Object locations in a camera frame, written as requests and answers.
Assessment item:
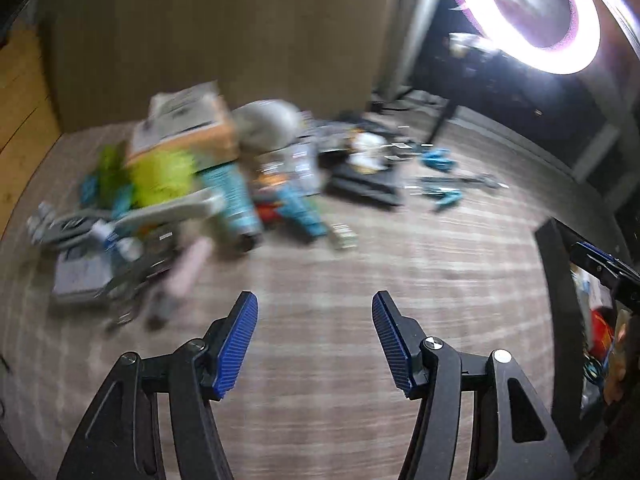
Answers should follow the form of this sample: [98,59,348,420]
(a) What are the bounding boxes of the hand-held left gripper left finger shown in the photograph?
[56,290,260,480]

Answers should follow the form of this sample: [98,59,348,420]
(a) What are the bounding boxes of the grey plastic parts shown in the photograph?
[27,202,101,251]

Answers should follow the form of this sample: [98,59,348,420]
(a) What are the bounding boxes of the pale pink tube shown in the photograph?
[150,237,213,328]

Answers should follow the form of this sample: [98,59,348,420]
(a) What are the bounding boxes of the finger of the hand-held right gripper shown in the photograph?
[571,241,632,288]

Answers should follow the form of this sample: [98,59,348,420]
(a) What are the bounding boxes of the small striped box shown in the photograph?
[330,225,358,248]

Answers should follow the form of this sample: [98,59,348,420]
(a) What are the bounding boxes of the blue printed packet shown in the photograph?
[200,164,263,238]

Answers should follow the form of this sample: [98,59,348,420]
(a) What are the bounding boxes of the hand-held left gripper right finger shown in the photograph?
[371,290,578,480]

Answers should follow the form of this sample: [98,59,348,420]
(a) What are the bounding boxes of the ring light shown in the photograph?
[445,0,601,76]

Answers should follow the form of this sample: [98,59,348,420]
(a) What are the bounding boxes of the cardboard box with white label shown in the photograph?
[125,82,238,171]

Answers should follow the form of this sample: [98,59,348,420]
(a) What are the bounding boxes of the teal narrow packet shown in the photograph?
[277,187,328,241]

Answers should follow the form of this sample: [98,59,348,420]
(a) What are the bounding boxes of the black flat case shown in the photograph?
[325,160,403,206]

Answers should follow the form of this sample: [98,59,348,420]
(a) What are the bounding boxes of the red cloth pouch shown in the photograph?
[590,310,615,356]

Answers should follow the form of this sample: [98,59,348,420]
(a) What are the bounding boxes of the black tripod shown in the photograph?
[430,95,461,143]

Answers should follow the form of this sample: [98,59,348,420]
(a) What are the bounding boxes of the flat grey box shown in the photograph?
[52,252,116,301]

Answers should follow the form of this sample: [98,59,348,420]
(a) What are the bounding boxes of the dark storage container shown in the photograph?
[535,217,640,461]

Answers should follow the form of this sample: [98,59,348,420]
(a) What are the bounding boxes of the pale grey round object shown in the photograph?
[232,100,303,153]

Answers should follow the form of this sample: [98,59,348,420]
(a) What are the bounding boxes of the person's right hand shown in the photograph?
[604,310,633,406]

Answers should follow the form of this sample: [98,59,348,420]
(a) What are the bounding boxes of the white bundle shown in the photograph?
[350,132,388,168]

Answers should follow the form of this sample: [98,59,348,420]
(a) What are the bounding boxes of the teal clamp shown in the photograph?
[420,147,458,171]

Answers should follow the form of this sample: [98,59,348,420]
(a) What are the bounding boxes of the white curved plastic piece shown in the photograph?
[115,190,226,233]

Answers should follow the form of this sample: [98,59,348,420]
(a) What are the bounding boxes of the yellow-green bag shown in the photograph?
[127,150,198,206]

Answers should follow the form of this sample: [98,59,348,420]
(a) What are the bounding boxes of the large beige wooden board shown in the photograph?
[42,0,411,133]

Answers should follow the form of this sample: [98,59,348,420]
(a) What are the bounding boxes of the teal plastic clip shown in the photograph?
[427,187,463,211]

